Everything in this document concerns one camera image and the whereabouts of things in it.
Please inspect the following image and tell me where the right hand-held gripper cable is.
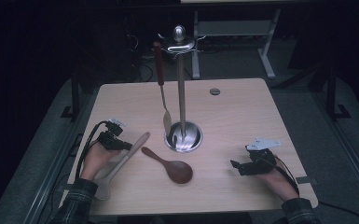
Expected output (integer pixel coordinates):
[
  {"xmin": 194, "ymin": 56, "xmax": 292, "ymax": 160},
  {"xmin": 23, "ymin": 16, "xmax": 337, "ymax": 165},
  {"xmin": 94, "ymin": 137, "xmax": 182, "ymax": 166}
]
[{"xmin": 271, "ymin": 155, "xmax": 301, "ymax": 195}]

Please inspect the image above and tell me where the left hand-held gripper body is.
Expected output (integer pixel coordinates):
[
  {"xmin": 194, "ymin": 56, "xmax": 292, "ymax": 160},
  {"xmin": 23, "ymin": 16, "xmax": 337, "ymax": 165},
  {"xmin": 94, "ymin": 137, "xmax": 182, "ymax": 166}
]
[{"xmin": 97, "ymin": 118, "xmax": 127, "ymax": 151}]

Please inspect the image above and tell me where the metal floor rail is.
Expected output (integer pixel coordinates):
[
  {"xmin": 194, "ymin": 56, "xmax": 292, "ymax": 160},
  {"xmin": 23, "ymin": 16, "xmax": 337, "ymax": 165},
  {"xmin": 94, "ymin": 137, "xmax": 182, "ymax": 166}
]
[
  {"xmin": 21, "ymin": 90, "xmax": 91, "ymax": 224},
  {"xmin": 311, "ymin": 90, "xmax": 359, "ymax": 203}
]

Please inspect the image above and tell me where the person's right hand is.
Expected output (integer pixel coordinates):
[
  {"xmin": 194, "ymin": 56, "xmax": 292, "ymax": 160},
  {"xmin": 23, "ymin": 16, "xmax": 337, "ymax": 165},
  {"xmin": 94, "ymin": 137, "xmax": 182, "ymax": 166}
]
[{"xmin": 255, "ymin": 168, "xmax": 300, "ymax": 203}]

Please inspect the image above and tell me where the white desk frame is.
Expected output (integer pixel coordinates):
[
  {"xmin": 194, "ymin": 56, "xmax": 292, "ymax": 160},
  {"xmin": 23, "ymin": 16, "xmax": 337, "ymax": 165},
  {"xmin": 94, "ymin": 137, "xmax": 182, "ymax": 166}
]
[{"xmin": 190, "ymin": 8, "xmax": 283, "ymax": 80}]

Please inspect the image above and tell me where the black metal stand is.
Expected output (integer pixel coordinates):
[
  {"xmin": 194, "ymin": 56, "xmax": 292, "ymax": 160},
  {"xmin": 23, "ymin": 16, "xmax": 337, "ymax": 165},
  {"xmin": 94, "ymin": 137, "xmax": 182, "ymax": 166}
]
[
  {"xmin": 60, "ymin": 71, "xmax": 82, "ymax": 120},
  {"xmin": 325, "ymin": 64, "xmax": 352, "ymax": 122}
]

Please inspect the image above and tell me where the steel utensil rack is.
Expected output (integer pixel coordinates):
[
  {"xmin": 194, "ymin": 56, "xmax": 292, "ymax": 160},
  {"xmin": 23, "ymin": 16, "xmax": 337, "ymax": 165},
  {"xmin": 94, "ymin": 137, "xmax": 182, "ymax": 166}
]
[{"xmin": 158, "ymin": 24, "xmax": 207, "ymax": 154}]

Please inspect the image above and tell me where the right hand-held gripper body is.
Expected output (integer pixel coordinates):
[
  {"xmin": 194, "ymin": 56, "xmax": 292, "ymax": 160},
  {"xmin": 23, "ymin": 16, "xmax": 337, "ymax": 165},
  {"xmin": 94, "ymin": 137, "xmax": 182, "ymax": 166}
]
[{"xmin": 239, "ymin": 137, "xmax": 282, "ymax": 176}]

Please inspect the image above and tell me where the hand-held gripper cable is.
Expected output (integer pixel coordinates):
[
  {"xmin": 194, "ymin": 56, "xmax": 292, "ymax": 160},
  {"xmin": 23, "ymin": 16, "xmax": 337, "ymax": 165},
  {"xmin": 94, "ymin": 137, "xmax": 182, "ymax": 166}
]
[
  {"xmin": 271, "ymin": 155, "xmax": 301, "ymax": 195},
  {"xmin": 74, "ymin": 120, "xmax": 110, "ymax": 180}
]

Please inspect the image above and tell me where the brown wooden rice spoon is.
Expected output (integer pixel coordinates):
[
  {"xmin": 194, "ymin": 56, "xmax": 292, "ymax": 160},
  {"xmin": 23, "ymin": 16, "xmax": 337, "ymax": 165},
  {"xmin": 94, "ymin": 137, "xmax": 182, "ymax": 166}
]
[{"xmin": 140, "ymin": 146, "xmax": 194, "ymax": 185}]

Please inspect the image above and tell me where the person's left hand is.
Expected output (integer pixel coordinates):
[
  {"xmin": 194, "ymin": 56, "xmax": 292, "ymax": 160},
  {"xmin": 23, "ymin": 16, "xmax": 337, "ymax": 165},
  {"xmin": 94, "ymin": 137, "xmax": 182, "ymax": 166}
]
[{"xmin": 80, "ymin": 141, "xmax": 122, "ymax": 182}]

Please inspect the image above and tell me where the light wooden spatula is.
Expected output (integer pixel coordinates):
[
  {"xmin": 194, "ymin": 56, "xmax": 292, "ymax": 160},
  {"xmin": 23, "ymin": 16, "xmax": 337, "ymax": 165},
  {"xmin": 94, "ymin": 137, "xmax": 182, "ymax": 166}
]
[{"xmin": 93, "ymin": 132, "xmax": 151, "ymax": 201}]

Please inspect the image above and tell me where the left hand-held gripper cable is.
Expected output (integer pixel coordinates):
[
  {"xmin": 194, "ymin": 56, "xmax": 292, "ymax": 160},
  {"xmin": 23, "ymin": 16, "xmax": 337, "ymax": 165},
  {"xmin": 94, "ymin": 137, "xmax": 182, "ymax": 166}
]
[{"xmin": 74, "ymin": 120, "xmax": 110, "ymax": 180}]

